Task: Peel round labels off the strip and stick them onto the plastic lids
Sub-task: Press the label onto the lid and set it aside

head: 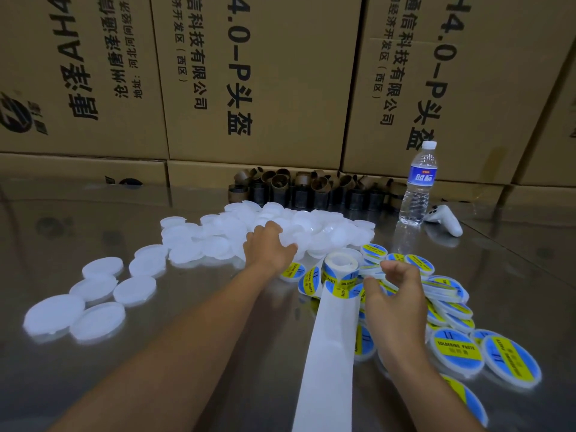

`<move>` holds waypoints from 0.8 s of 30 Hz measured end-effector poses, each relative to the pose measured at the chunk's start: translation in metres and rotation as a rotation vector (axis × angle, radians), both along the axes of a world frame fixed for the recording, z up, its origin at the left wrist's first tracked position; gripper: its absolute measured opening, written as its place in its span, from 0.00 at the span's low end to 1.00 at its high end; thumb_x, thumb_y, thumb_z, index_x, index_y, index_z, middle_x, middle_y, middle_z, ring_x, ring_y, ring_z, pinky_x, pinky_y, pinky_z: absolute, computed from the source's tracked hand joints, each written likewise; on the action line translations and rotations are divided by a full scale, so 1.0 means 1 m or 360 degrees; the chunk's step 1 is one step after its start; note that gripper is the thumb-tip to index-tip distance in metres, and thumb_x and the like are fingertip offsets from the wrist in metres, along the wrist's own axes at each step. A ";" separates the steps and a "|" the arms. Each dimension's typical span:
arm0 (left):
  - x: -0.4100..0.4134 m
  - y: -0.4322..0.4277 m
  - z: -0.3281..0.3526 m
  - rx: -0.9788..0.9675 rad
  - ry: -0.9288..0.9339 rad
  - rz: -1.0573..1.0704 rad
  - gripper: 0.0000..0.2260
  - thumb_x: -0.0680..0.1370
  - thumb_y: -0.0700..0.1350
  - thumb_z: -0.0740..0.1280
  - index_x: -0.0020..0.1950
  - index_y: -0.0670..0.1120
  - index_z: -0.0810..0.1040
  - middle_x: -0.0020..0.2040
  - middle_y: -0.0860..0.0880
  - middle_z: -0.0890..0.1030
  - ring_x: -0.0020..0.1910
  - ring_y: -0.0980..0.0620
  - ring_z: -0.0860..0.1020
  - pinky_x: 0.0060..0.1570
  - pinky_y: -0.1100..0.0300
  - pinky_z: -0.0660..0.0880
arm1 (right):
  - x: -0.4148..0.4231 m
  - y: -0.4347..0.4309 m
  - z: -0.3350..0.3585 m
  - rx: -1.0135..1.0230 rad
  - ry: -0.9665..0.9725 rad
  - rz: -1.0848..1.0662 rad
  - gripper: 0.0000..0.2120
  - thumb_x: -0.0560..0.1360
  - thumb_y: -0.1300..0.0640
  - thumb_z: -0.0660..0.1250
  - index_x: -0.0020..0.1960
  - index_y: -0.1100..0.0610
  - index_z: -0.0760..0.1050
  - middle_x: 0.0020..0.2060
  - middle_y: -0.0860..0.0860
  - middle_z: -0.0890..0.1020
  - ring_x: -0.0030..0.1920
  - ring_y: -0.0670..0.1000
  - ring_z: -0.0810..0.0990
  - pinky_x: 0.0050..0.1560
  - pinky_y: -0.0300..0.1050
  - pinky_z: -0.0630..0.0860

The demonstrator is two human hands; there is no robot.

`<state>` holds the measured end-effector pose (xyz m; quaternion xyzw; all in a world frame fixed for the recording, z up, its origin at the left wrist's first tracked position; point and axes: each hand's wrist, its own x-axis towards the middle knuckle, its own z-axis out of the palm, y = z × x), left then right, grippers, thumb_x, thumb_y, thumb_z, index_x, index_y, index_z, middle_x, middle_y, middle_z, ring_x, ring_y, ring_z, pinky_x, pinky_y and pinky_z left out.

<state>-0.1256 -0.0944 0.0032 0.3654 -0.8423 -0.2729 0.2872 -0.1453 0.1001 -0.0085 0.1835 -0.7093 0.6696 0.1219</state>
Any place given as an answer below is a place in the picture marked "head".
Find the person's left hand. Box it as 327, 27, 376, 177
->
243, 220, 299, 277

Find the person's right hand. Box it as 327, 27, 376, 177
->
362, 259, 431, 376

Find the pile of white plastic lids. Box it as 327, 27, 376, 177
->
22, 201, 377, 344

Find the sticker roll with backing strip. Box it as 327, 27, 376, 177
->
292, 249, 365, 432

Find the person's right forearm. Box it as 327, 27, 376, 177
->
378, 355, 478, 432

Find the person's left forearm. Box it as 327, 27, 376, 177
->
49, 263, 275, 432

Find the row of dark cardboard tubes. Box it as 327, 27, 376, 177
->
227, 168, 406, 212

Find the white handheld controller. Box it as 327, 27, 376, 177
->
425, 204, 464, 238

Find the clear plastic water bottle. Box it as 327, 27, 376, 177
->
398, 141, 439, 227

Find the stack of brown cardboard boxes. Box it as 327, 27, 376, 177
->
0, 0, 576, 205

